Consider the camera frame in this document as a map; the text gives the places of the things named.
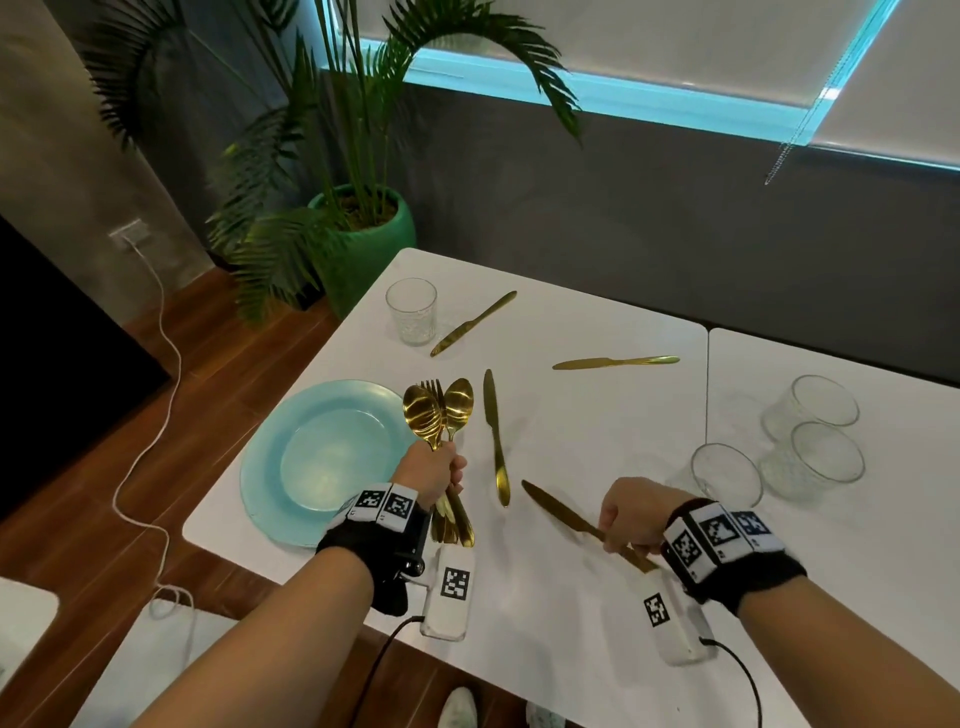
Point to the white sneaker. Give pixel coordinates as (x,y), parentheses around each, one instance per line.
(459,709)
(544,716)

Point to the black marker wristband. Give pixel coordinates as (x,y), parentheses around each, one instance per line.
(742,577)
(375,547)

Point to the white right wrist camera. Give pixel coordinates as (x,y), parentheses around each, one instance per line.
(675,630)

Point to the white roller blind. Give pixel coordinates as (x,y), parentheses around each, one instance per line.
(600,37)
(915,75)

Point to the black cabinet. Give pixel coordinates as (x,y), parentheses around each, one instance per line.
(67,375)

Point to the light blue plate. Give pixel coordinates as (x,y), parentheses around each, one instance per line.
(330,465)

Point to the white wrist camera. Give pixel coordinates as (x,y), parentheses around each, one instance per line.
(675,630)
(448,600)

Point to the gold knife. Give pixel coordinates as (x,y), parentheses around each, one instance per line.
(559,514)
(495,435)
(615,363)
(472,324)

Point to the green plant pot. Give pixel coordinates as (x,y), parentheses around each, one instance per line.
(367,255)

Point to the white square stool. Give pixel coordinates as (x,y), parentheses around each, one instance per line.
(26,630)
(150,675)

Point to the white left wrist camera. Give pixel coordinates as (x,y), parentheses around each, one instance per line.
(448,600)

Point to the black left marker wristband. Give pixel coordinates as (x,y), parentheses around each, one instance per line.
(375,547)

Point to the person's left hand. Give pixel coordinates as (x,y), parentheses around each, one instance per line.
(431,469)

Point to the person's right hand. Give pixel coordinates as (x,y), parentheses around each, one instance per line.
(641,514)

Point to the cyan lit window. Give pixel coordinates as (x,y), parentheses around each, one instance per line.
(600,97)

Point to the person's left forearm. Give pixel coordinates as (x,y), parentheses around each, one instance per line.
(270,645)

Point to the white wall socket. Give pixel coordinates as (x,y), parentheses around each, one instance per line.
(131,232)

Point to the black right marker wristband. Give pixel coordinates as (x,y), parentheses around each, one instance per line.
(742,577)

